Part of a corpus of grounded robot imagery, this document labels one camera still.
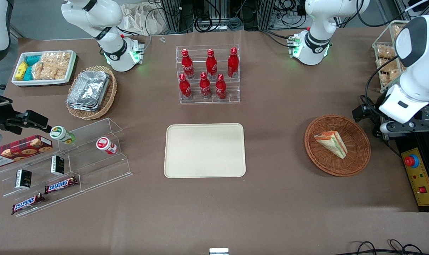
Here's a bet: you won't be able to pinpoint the crumpled beige cloth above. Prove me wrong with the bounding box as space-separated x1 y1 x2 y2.
121 3 171 36

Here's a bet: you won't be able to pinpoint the round brown wicker basket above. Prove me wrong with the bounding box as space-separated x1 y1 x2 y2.
304 114 371 177

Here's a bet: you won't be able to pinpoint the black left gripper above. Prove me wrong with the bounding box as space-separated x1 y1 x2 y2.
353 96 382 123

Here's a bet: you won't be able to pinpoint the stacked silver foil trays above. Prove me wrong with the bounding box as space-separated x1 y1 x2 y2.
67 70 110 112

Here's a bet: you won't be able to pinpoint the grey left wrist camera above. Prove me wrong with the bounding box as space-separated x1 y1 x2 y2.
379 120 415 135

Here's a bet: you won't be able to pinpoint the clear bag rice crackers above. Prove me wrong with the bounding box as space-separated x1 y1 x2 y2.
54 52 72 80
32 53 56 80

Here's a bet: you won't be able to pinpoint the black floor cables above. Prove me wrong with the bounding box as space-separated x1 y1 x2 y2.
342 240 429 255

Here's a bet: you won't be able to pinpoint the yellow snack pack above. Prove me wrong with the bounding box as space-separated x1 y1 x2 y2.
15 62 29 81

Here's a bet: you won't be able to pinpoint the white rectangular plastic bin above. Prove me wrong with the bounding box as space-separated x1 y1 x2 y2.
11 50 77 86

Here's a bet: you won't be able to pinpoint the black left base cables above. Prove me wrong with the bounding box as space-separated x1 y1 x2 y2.
261 29 296 48

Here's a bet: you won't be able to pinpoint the bagged snacks in wire basket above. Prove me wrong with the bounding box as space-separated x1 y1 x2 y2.
377 27 404 88

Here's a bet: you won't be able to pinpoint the wire basket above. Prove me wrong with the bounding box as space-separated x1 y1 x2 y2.
372 20 413 93

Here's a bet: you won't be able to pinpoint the oval light wicker basket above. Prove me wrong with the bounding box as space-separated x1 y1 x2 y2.
66 66 118 120

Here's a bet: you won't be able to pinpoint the black right base cable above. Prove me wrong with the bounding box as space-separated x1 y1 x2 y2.
117 27 153 53

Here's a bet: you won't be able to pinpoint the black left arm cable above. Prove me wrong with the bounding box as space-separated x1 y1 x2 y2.
360 55 401 110

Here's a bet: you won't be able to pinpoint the small black box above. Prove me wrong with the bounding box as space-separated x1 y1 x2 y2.
51 155 65 176
15 169 32 189

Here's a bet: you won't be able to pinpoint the red lid white cup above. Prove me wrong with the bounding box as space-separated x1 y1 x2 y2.
96 137 118 155

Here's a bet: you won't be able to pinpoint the brown Snickers bar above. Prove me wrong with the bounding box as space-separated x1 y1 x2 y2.
11 193 45 215
45 176 79 194

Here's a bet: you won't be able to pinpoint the red tartan cookie box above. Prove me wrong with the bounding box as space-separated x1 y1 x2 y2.
0 135 53 169

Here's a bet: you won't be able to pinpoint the green lid white cup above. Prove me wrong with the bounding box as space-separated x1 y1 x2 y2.
50 126 75 145

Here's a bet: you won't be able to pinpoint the red cola bottle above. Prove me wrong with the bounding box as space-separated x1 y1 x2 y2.
215 74 227 100
227 47 239 78
199 72 212 100
206 49 218 79
181 49 195 79
179 74 193 100

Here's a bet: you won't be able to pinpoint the clear acrylic bottle rack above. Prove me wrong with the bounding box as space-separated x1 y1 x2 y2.
176 45 241 104

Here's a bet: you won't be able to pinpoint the beige plastic tray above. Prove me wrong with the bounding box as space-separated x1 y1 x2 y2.
164 123 246 178

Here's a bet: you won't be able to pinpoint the clear acrylic tiered shelf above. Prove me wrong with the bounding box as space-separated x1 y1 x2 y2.
0 118 133 217

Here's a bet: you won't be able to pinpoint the triangle sandwich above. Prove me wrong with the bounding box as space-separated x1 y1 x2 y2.
314 130 348 159

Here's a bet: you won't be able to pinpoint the coiled black cable bundle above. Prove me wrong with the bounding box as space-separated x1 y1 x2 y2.
195 16 243 32

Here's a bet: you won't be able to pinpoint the yellow emergency stop control box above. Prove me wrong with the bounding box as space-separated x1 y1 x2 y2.
401 148 429 207

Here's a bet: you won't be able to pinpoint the aluminium frame profiles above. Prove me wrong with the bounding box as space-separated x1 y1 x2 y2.
160 0 282 34

